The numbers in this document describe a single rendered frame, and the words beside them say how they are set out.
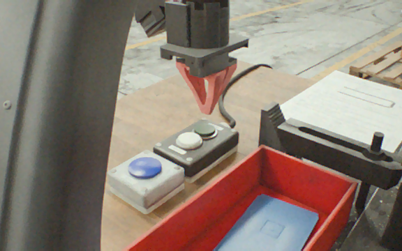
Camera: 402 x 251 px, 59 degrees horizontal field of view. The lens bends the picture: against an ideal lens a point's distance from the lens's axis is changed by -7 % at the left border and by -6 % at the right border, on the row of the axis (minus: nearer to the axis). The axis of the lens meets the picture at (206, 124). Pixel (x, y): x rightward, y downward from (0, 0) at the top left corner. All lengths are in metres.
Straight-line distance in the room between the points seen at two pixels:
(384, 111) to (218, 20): 0.39
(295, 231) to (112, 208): 0.21
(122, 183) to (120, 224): 0.05
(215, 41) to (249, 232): 0.22
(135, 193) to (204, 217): 0.09
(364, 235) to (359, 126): 0.25
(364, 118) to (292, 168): 0.28
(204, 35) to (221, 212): 0.20
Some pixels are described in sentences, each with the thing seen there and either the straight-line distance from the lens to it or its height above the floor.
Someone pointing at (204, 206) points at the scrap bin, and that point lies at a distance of 0.38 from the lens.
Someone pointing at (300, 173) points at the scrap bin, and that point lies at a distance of 0.43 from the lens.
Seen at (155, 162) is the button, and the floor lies 0.94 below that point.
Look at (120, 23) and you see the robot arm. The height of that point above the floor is 1.16.
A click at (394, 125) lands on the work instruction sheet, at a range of 0.68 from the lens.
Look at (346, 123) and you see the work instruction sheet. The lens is 0.65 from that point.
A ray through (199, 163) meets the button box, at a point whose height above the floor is 0.92.
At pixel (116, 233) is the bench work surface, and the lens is 0.42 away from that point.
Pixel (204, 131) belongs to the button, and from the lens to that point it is 0.51.
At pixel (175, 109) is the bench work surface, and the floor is 0.90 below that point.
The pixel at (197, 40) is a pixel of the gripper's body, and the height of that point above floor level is 1.07.
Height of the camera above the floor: 1.19
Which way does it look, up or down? 29 degrees down
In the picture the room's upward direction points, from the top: straight up
